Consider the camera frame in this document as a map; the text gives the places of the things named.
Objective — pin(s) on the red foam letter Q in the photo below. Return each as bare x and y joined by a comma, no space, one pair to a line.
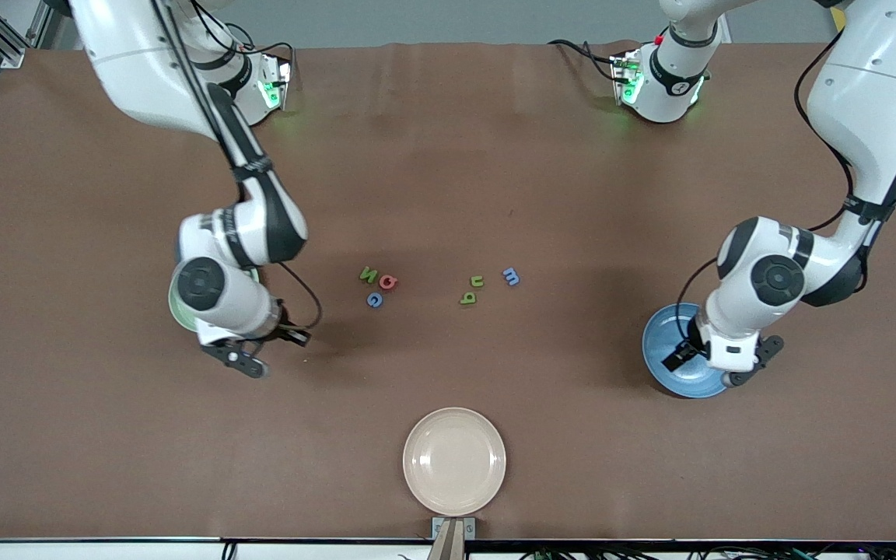
383,283

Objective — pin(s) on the light green plate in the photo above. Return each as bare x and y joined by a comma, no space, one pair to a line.
182,317

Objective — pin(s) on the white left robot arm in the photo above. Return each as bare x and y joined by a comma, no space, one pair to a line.
860,93

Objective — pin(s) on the green foam letter q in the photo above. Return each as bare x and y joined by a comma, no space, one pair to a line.
467,299

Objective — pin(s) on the brown table cover sheet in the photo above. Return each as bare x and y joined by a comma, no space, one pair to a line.
106,428

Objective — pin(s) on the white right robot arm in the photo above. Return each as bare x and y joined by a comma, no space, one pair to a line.
137,70

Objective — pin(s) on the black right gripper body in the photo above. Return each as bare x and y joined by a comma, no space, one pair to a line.
286,333

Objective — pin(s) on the grey metal bracket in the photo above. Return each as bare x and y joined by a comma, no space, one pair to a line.
439,529

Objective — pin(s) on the green foam letter N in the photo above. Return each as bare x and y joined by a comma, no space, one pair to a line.
369,274

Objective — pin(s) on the tan camera mount beam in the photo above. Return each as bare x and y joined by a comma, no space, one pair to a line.
448,544

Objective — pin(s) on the beige plate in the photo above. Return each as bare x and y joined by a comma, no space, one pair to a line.
454,461

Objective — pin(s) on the blue foam letter m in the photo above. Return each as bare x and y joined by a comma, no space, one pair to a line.
511,276

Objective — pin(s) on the blue plate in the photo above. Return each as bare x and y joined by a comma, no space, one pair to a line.
689,386

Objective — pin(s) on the blue foam letter G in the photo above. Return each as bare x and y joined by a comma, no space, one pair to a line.
369,300

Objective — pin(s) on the aluminium frame profile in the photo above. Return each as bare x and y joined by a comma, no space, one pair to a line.
12,54

